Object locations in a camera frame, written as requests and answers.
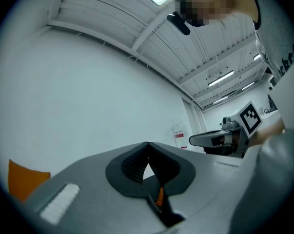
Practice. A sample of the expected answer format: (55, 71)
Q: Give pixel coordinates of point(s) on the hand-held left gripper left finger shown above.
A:
(117, 172)

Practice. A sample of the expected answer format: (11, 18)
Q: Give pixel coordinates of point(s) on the black head-worn camera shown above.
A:
(178, 23)

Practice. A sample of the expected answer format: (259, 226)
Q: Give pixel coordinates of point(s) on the white background table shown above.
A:
(271, 115)

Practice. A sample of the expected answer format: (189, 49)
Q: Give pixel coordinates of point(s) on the orange fabric item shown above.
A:
(25, 179)

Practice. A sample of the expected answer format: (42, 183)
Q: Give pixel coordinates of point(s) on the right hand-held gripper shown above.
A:
(244, 128)

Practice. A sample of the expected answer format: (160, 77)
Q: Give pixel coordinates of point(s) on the person's right forearm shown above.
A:
(268, 131)

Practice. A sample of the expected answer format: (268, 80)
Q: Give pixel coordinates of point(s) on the black background equipment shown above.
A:
(271, 103)

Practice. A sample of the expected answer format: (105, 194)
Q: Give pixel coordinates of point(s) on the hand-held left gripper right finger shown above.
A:
(181, 172)

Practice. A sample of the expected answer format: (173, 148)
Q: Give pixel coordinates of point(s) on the person's grey printed shirt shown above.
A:
(278, 106)

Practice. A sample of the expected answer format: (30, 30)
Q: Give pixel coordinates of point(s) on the person's head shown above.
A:
(210, 1)

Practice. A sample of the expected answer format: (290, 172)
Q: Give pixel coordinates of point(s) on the wall notice with red label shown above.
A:
(180, 134)

